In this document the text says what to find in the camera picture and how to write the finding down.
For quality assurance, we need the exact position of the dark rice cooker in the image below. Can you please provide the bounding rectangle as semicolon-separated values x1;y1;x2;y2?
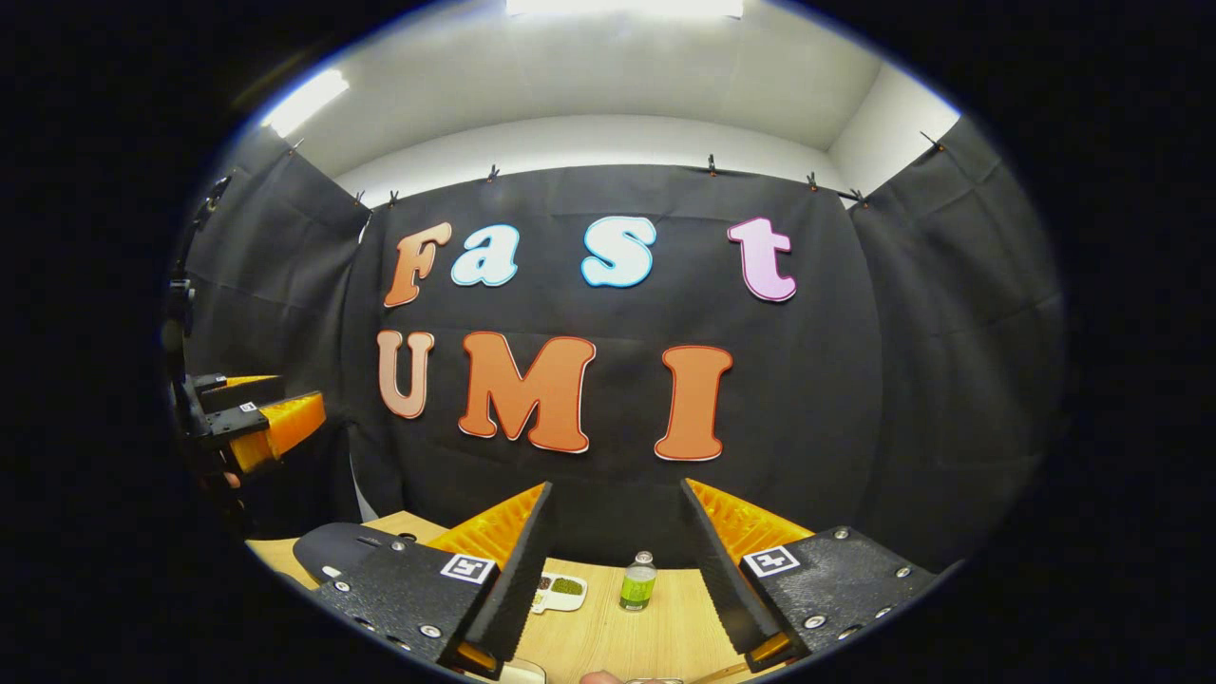
293;522;405;590

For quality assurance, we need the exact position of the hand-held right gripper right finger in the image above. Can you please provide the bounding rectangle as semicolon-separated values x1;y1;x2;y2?
679;478;951;674

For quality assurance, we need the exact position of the row of black cloth clips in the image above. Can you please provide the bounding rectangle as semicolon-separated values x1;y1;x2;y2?
285;128;946;210

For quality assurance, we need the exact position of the green label drink bottle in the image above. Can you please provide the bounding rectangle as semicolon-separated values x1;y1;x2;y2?
619;551;658;613

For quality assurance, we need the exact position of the ceiling light panel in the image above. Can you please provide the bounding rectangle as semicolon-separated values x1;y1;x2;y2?
505;0;744;18

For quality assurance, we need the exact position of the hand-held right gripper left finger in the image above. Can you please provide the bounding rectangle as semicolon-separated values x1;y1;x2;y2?
313;481;559;680

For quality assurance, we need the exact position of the white divided dish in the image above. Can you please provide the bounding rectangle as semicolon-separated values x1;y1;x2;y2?
532;573;588;615

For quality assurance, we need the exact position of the ceiling light strip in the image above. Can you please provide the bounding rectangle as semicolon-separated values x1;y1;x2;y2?
261;69;350;139

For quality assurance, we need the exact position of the black backdrop cloth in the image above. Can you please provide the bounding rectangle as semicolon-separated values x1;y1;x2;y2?
171;114;1070;571

